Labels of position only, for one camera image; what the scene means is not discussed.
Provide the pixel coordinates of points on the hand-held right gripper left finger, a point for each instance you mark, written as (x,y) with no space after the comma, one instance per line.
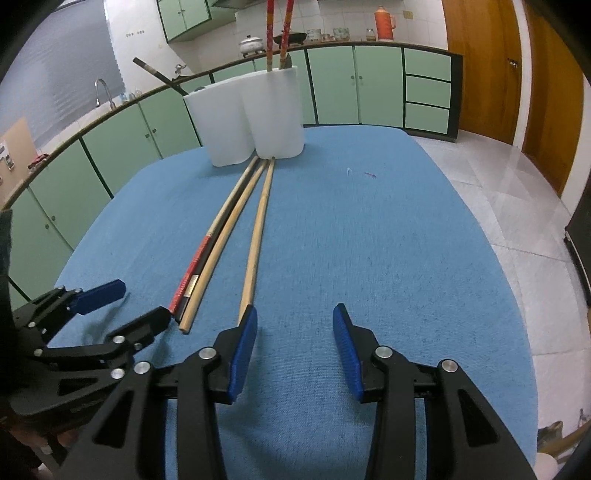
(242,355)

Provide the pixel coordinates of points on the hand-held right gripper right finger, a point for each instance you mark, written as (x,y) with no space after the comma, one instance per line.
(348,355)

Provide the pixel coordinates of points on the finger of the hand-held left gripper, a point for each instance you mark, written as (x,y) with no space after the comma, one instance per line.
(99,294)
(143,325)

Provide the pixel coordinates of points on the red-end wooden chopstick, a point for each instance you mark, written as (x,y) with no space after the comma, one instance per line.
(192,272)

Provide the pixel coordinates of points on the black chopstick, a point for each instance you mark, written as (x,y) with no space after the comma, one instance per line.
(211,254)
(157,74)

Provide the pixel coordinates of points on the plain wooden chopstick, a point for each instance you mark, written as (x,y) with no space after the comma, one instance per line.
(258,240)
(222,254)

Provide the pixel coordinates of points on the white double utensil holder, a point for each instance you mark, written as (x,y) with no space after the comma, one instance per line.
(272,115)

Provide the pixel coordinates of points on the person's left hand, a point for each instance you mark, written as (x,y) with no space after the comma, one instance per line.
(18,447)

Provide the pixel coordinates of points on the blue table mat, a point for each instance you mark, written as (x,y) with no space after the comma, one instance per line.
(369,240)

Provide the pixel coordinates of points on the red cloth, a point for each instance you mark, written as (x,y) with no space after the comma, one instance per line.
(38,160)

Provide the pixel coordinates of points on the cardboard box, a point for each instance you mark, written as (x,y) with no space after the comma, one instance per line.
(18,157)

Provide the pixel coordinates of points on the bottles by sink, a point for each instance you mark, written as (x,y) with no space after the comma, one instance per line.
(130,96)

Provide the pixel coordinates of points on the metal sink faucet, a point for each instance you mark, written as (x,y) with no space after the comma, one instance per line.
(102,87)

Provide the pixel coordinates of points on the grey window blind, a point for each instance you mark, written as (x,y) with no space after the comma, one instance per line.
(60,60)

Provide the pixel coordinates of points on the black glass cabinet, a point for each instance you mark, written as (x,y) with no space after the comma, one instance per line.
(581,258)

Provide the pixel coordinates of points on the green base cabinet with drawers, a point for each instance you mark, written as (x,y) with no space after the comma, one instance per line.
(369,87)

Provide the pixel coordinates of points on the silver cooking pot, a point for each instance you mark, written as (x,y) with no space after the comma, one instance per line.
(250,45)

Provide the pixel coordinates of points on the wooden door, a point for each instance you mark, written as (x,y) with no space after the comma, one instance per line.
(554,101)
(480,69)

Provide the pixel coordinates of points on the black range hood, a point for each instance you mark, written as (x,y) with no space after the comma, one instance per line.
(226,3)

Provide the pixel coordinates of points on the black wok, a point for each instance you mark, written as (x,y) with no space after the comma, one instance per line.
(298,38)

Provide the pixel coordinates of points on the small white container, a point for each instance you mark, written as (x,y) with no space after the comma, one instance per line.
(314,35)

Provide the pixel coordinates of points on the patterned container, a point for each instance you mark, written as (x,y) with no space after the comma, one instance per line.
(341,33)

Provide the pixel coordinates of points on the orange thermos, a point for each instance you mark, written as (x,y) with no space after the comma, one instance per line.
(383,25)

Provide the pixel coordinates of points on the green wall cabinet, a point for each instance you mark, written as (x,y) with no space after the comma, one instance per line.
(184,18)

